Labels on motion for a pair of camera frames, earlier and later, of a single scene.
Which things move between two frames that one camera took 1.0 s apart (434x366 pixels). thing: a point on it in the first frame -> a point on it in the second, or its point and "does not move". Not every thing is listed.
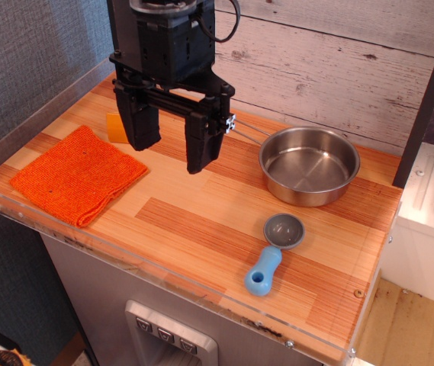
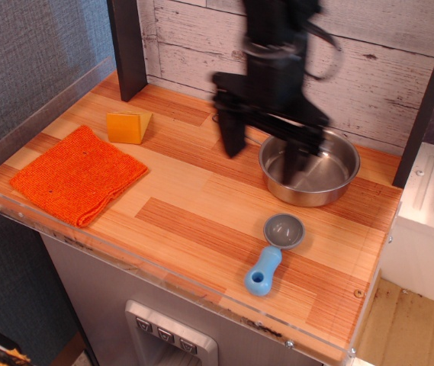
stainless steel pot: (307, 166) does not move
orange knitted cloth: (77, 174) does not move
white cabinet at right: (424, 256) does not move
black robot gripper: (164, 51) -> (273, 94)
